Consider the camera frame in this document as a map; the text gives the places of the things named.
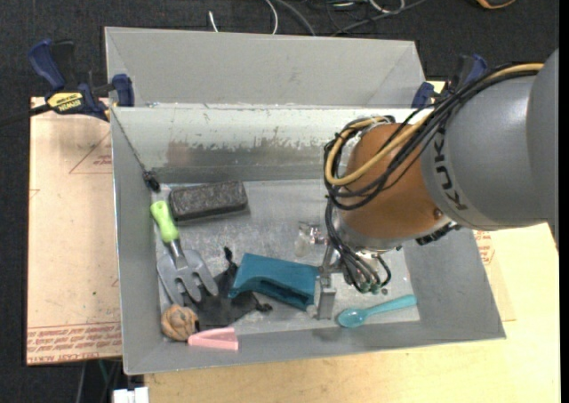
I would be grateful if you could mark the pink plastic wedge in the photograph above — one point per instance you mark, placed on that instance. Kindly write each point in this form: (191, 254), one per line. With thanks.
(218, 339)

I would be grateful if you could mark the pale grey metal gripper finger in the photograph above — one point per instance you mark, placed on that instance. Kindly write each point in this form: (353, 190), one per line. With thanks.
(326, 304)

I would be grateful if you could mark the dark grey flat block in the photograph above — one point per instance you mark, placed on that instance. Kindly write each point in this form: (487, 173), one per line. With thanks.
(208, 200)

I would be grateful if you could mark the grey metal bin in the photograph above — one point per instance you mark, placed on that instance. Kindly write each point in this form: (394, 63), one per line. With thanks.
(249, 143)

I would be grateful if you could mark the teal plastic holder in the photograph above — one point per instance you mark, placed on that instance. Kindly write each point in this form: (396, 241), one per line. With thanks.
(275, 279)

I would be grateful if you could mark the small black clip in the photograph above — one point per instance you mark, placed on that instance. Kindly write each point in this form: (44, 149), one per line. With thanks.
(151, 181)

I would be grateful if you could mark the black cloth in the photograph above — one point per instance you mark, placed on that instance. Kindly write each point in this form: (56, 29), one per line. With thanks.
(224, 301)

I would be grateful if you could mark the brown cardboard board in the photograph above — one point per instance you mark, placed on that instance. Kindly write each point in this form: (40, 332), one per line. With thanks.
(71, 223)

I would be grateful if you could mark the clear plastic packet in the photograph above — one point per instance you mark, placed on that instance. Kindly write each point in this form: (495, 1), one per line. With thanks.
(306, 237)

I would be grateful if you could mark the teal plastic spoon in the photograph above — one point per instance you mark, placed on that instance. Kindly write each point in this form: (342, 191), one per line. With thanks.
(364, 313)

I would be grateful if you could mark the tan knotted toy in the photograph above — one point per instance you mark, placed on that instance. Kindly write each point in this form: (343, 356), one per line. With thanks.
(178, 322)

